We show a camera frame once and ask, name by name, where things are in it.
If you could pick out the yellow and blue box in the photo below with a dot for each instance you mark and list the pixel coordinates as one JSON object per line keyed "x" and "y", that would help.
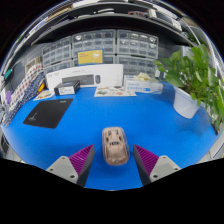
{"x": 90, "y": 57}

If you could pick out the white dotted cloth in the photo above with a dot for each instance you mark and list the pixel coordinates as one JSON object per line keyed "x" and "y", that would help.
{"x": 25, "y": 86}

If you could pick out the navy dotted cloth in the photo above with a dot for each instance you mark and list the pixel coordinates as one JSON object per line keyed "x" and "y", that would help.
{"x": 23, "y": 101}

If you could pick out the black mouse pad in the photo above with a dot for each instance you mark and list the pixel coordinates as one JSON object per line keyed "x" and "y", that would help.
{"x": 48, "y": 113}

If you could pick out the colourful sticker sheet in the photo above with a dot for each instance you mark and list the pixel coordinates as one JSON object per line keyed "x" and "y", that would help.
{"x": 43, "y": 95}
{"x": 113, "y": 91}

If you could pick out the small yellow object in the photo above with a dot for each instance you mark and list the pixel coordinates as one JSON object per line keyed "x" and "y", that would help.
{"x": 41, "y": 87}

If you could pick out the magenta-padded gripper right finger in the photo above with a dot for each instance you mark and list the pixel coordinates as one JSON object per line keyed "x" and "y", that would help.
{"x": 156, "y": 166}

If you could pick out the small black box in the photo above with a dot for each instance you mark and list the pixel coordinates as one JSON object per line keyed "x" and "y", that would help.
{"x": 66, "y": 88}

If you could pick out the pale framed picture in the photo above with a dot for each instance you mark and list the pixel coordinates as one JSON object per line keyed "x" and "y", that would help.
{"x": 32, "y": 64}

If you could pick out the green plant in white pot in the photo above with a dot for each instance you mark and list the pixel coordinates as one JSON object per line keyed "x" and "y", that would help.
{"x": 190, "y": 73}

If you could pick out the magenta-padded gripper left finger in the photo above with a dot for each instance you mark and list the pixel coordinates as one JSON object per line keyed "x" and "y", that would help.
{"x": 66, "y": 166}

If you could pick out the pink transparent computer mouse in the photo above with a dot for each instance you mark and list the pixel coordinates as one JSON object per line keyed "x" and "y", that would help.
{"x": 115, "y": 146}

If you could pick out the long white keyboard box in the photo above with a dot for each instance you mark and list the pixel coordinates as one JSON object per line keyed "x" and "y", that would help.
{"x": 106, "y": 73}

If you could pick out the grey wall shelf unit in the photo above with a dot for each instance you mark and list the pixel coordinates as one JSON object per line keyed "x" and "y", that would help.
{"x": 110, "y": 21}

